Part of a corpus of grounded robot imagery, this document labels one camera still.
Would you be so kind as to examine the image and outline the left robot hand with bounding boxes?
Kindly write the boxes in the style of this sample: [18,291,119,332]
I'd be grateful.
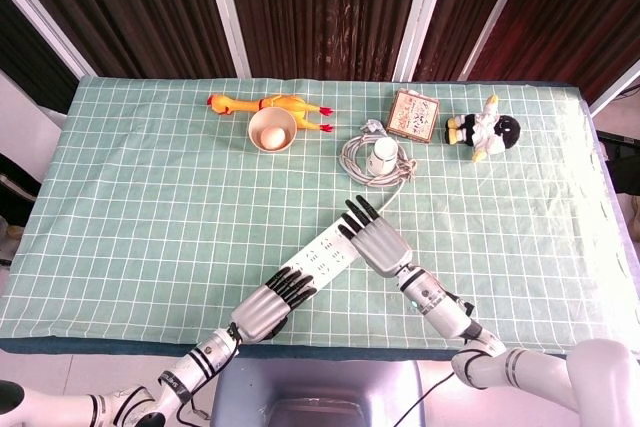
[229,269,319,346]

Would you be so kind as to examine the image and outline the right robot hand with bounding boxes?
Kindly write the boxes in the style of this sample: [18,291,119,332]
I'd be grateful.
[338,195,414,279]

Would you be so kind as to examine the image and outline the white power strip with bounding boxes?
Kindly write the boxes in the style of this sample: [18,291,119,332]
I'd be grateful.
[278,220,364,293]

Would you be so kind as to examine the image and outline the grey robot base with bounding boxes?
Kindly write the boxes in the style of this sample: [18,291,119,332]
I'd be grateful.
[212,356,426,427]

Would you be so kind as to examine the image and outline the white paper cup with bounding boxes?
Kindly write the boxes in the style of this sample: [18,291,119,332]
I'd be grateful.
[366,137,400,176]

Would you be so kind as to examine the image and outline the brown printed box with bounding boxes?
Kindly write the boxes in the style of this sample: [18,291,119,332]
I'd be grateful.
[384,89,441,144]

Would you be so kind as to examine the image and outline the green checked tablecloth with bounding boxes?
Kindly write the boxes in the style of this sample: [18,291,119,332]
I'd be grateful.
[0,75,626,353]

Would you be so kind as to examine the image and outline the pale egg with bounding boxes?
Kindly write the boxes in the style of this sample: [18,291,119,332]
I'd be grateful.
[260,127,286,150]

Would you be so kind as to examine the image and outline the black white penguin plush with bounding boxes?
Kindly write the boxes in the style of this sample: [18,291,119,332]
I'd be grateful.
[444,94,522,164]

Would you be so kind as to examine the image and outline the beige bowl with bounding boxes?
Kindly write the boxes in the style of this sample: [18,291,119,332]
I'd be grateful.
[247,107,297,153]

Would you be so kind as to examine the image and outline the yellow rubber chicken toy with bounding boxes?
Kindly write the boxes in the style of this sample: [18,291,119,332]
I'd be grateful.
[207,92,335,134]

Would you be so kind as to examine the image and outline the black equipment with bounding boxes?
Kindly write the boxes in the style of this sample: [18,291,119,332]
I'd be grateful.
[597,130,640,196]

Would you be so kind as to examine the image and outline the grey cable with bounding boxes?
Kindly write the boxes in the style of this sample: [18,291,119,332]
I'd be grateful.
[340,119,419,213]

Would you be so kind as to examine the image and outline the white partition post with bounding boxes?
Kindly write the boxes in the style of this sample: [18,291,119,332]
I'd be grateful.
[589,44,640,116]
[0,0,97,81]
[394,0,455,82]
[201,0,252,79]
[457,0,532,82]

